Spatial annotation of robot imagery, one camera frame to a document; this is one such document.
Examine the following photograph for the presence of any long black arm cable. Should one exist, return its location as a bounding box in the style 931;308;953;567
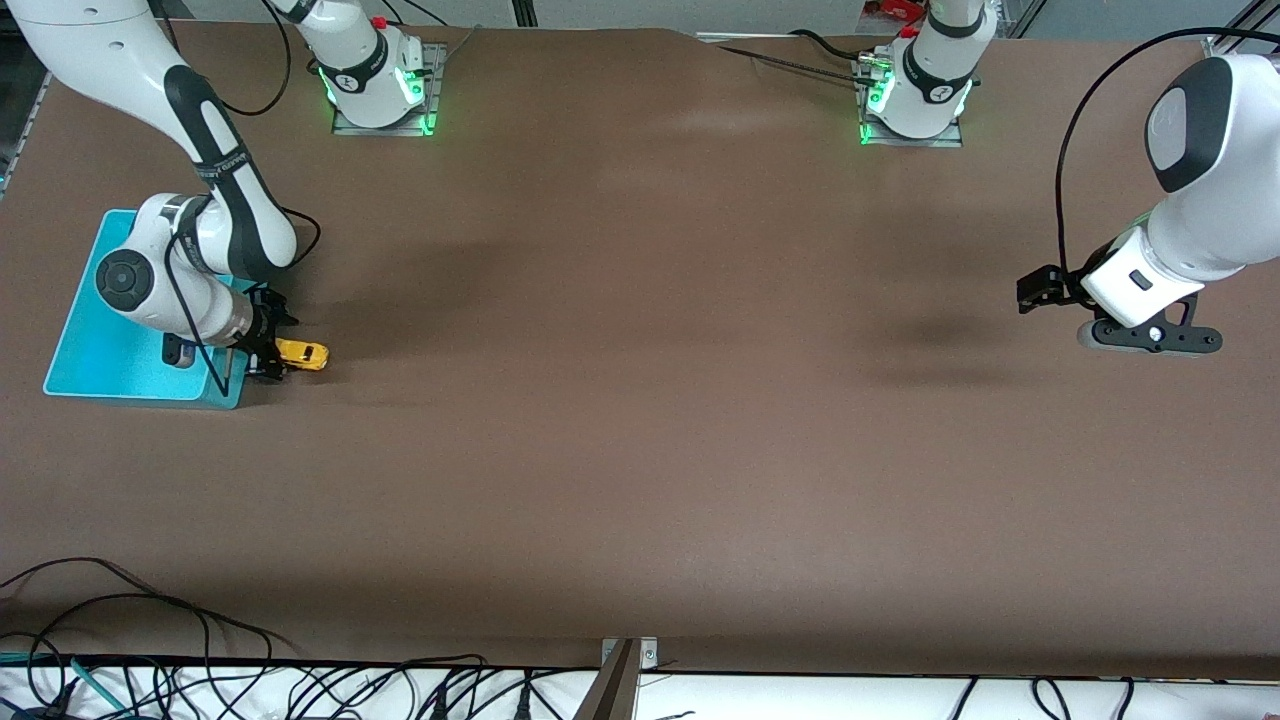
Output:
215;0;293;116
1056;27;1280;286

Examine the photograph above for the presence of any grey camera pole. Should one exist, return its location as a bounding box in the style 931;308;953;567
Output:
573;640;641;720

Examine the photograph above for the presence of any teal cable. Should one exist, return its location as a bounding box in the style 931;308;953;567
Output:
0;650;131;713

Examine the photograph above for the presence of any thin grey wire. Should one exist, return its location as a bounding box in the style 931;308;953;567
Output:
438;25;483;73

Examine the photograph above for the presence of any small metal bracket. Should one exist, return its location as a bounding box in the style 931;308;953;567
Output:
601;637;660;671

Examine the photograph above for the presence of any black looped floor cable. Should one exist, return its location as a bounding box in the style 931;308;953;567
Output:
0;557;296;666

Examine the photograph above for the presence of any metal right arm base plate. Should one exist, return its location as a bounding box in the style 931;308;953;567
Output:
332;43;443;136

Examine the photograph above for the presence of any thin black base cable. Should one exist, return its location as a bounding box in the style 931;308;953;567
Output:
715;45;863;86

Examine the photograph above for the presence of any yellow beetle toy car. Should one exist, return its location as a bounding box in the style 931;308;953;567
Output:
275;339;330;373

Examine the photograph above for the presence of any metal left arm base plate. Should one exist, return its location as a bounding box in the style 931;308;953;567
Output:
855;55;964;149

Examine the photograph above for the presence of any thick black base cable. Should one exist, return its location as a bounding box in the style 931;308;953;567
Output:
790;30;873;61

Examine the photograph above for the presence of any aluminium frame profile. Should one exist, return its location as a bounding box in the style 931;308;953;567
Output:
1205;0;1280;67

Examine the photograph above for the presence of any turquoise plastic bin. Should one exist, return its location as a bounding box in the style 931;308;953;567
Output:
43;208;251;410

